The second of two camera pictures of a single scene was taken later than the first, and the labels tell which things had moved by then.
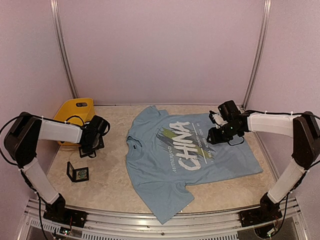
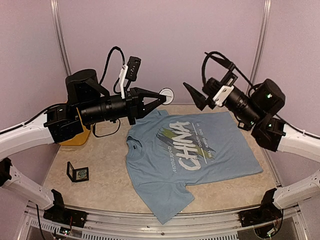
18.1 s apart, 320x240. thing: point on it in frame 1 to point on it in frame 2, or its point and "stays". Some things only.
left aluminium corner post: x=58 y=35 stays
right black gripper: x=214 y=138 to x=200 y=100
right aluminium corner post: x=267 y=5 stays
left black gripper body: x=89 y=147 to x=132 y=100
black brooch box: x=77 y=175 stays
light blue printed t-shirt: x=165 y=152 stays
